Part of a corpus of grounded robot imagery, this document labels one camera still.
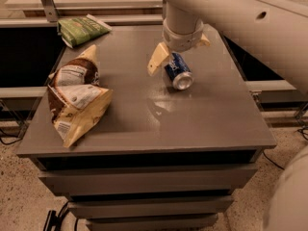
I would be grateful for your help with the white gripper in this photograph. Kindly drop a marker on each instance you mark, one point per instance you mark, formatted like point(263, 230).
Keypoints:
point(183, 38)

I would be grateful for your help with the blue pepsi can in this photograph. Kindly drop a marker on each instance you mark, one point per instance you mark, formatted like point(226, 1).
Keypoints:
point(179, 73)

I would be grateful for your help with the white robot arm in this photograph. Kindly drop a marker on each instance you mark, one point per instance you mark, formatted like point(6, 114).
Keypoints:
point(276, 33)

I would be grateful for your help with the green chip bag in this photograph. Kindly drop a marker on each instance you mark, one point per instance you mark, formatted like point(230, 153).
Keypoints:
point(78, 30)

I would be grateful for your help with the grey drawer cabinet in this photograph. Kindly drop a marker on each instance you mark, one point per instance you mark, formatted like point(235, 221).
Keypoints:
point(159, 158)

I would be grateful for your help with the yellow brown chip bag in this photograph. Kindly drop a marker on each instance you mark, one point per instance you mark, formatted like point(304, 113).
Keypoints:
point(76, 100)

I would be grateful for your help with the black plug bottom floor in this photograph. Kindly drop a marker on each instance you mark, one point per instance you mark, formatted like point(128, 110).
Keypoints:
point(54, 220)

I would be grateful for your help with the left metal bracket post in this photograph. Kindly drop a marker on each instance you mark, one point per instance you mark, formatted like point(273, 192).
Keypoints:
point(50, 10)

